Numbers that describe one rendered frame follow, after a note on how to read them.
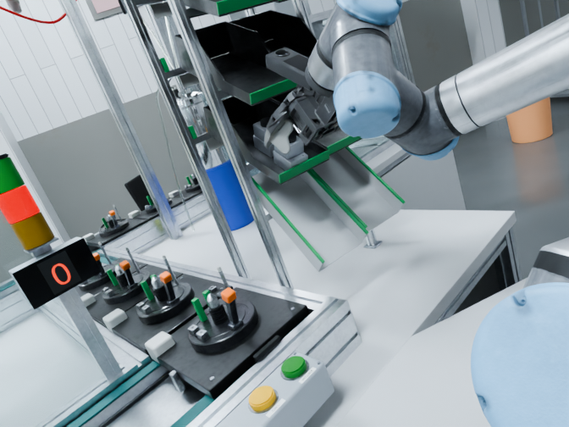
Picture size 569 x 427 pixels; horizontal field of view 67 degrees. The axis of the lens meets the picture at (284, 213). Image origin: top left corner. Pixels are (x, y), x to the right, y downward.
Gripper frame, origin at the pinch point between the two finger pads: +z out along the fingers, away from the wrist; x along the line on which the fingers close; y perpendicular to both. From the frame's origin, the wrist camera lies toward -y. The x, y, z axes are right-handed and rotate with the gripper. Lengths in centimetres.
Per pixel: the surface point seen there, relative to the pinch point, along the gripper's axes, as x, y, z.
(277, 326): -18.7, 29.8, 10.2
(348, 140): 16.4, 5.2, 6.1
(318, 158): 5.6, 6.5, 3.7
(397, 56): 126, -42, 74
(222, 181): 17, -26, 84
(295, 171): -0.7, 6.8, 4.0
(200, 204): 18, -35, 130
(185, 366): -35.4, 26.7, 15.7
